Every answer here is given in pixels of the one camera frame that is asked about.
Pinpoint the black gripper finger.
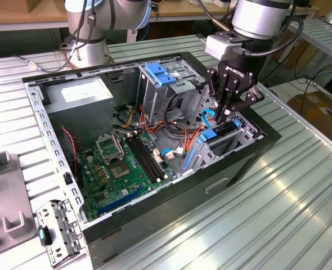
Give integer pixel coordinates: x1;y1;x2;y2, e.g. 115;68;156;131
207;68;225;124
222;87;265;124

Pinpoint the red orange power wire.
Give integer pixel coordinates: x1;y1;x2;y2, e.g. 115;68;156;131
186;123;226;154

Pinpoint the metal disk bay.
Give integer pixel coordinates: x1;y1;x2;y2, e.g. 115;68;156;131
180;120;265;176

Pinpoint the blue drive bay latch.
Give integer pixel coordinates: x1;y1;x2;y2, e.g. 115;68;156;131
144;63;178;87

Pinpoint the metal optical drive cage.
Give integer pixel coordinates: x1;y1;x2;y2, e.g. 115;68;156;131
136;57;209;126

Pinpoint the brown cardboard floor box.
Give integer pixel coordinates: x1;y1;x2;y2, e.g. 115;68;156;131
286;91;332;141

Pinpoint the metal slatted side table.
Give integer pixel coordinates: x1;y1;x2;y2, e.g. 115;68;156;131
288;18;332;82

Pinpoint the black RAM slot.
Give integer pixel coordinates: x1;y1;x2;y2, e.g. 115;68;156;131
132;132;169;181
125;134;161;183

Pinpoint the metal socket cover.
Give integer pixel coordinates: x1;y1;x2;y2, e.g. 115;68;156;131
95;134;126;165

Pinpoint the green motherboard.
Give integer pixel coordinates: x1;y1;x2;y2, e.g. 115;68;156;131
77;130;178;223

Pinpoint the CPU socket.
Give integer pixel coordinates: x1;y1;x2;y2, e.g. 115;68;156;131
107;159;132;181

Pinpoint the black open PC case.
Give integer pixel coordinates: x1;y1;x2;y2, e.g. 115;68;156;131
21;51;282;269

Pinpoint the grey power supply unit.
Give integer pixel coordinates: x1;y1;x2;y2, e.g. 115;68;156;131
43;76;115;147

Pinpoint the blue expansion slot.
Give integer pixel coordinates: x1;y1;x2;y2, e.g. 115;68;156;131
97;187;144;216

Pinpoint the black case fan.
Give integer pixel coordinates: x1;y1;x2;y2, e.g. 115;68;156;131
57;126;85;190

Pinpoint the cardboard box on desk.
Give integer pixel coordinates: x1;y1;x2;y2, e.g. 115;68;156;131
24;0;44;14

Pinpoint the teal black latch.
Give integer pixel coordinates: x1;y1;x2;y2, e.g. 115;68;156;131
37;224;53;247

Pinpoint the grey parts rack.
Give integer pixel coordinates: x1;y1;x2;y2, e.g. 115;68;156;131
0;150;40;261

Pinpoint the blue data wire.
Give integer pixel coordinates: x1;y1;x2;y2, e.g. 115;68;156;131
201;107;218;129

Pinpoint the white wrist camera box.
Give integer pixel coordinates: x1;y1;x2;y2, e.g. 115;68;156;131
205;34;241;60

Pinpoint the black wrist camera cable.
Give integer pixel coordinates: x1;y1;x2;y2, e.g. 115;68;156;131
198;0;304;60

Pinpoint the orange black wire bundle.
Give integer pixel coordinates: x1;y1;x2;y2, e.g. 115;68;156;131
112;94;203;154

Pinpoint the wooden desk white frame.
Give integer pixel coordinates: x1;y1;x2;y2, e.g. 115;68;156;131
0;0;320;54

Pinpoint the blue wire white connector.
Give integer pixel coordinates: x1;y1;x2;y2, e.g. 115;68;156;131
160;148;189;161

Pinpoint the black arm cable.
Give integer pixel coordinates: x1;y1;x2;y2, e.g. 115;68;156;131
14;0;98;73

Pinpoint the metal expansion bracket cover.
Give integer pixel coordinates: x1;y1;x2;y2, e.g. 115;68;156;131
35;199;86;267

